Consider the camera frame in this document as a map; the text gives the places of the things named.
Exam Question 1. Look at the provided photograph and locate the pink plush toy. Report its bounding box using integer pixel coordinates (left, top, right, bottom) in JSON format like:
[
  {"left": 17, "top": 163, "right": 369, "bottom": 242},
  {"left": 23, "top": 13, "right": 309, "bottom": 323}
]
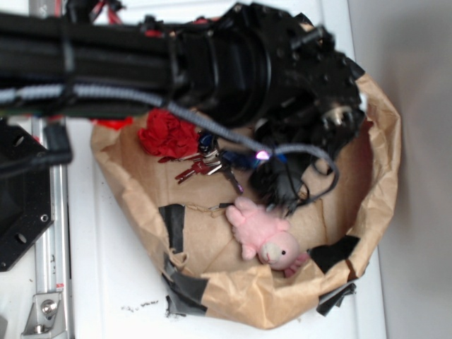
[{"left": 225, "top": 197, "right": 310, "bottom": 278}]

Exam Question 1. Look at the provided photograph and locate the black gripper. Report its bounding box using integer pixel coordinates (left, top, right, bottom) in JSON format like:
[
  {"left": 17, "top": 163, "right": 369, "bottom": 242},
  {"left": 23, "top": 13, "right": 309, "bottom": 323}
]
[{"left": 246, "top": 3, "right": 368, "bottom": 213}]

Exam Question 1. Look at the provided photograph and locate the red crumpled paper flower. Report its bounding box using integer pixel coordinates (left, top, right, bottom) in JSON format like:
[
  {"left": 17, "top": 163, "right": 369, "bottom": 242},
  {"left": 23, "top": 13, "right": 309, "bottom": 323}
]
[{"left": 138, "top": 108, "right": 198, "bottom": 158}]

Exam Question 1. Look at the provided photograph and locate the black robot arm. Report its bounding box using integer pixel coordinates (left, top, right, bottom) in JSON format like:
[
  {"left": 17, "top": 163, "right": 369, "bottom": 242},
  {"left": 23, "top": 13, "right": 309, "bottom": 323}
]
[{"left": 1, "top": 1, "right": 366, "bottom": 213}]

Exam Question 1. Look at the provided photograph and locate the brown paper bag bin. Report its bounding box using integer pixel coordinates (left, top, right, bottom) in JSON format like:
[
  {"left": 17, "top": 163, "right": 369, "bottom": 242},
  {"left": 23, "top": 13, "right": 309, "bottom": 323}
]
[{"left": 91, "top": 64, "right": 401, "bottom": 329}]

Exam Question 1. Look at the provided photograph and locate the grey braided cable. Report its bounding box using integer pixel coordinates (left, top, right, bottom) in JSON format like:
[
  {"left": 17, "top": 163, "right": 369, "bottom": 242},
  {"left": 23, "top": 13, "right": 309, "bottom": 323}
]
[{"left": 0, "top": 83, "right": 340, "bottom": 207}]

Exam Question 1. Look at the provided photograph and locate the white tray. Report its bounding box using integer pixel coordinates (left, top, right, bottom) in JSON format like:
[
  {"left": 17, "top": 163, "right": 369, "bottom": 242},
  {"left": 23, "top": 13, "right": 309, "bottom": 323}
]
[{"left": 61, "top": 0, "right": 388, "bottom": 339}]

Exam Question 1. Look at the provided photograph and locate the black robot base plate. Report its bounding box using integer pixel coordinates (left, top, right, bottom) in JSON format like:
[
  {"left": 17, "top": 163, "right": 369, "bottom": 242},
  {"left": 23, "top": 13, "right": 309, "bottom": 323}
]
[{"left": 1, "top": 120, "right": 52, "bottom": 272}]

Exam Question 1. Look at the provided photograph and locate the silver key bunch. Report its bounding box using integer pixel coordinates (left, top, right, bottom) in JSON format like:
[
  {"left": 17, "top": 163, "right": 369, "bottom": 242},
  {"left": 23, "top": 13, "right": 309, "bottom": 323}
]
[{"left": 158, "top": 150, "right": 244, "bottom": 195}]

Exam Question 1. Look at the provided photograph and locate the metal corner bracket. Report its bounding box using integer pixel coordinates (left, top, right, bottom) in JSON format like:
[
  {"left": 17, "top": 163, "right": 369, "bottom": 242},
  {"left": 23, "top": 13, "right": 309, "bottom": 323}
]
[{"left": 20, "top": 292, "right": 69, "bottom": 339}]

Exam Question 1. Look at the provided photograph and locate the dark blue rope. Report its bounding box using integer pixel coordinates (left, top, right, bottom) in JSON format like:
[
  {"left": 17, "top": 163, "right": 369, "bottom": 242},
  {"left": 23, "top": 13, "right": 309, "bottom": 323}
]
[{"left": 196, "top": 130, "right": 287, "bottom": 170}]

